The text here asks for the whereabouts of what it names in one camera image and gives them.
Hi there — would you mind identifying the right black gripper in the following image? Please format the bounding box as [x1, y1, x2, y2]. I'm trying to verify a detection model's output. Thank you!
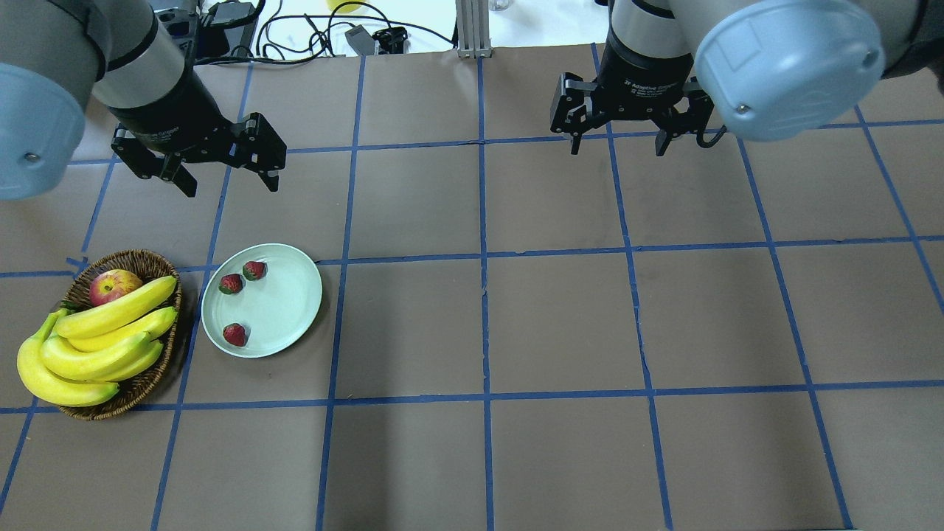
[549, 72, 715, 156]

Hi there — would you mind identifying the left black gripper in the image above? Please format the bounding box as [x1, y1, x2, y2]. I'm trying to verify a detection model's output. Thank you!
[111, 112, 287, 198]

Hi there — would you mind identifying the greenish red strawberry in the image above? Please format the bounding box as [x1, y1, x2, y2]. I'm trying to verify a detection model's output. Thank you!
[217, 274, 245, 295]

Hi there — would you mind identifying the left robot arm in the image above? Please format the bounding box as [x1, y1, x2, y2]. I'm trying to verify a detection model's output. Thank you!
[1, 1, 287, 201]

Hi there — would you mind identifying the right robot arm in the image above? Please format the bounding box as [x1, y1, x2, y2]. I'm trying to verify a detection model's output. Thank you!
[549, 1, 942, 156]

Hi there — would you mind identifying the wicker basket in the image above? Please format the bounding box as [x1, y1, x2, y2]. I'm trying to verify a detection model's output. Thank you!
[53, 249, 189, 421]

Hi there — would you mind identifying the black power adapter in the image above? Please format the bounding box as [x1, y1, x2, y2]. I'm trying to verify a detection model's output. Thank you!
[195, 1, 266, 60]

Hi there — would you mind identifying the red apple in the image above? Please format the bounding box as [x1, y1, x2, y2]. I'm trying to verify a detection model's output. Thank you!
[88, 268, 144, 307]

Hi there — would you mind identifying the yellow banana bunch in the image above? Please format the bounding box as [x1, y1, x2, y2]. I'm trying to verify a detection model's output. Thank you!
[16, 276, 178, 407]

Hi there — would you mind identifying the aluminium frame post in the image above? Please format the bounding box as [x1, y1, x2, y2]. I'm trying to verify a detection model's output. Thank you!
[455, 0, 493, 58]

